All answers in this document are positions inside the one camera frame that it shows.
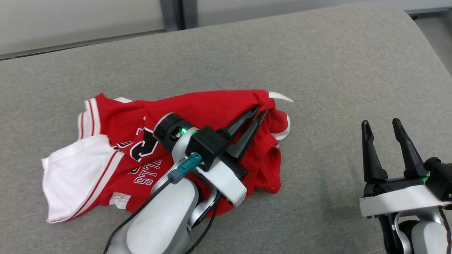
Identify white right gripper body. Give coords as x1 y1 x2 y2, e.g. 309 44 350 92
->
359 177 452 218

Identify black cable with teal plug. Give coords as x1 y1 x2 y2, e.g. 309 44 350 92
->
103 153 202 254

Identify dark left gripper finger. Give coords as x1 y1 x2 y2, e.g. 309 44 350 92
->
225 110 269 160
216 105 261 140

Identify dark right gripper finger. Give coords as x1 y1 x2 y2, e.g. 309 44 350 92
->
392 118 429 179
361 120 388 183

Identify red shorts with white stripe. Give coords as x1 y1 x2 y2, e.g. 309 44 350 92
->
141 90 294 216

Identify red jersey with white sleeves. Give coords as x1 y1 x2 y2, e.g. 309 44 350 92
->
42 93 177 224

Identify grey partition post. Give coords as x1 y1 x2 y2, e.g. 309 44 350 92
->
159 0 198 31

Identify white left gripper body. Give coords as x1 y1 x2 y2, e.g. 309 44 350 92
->
195 155 248 208

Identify thin black cable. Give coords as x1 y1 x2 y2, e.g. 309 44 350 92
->
184 190 218 254

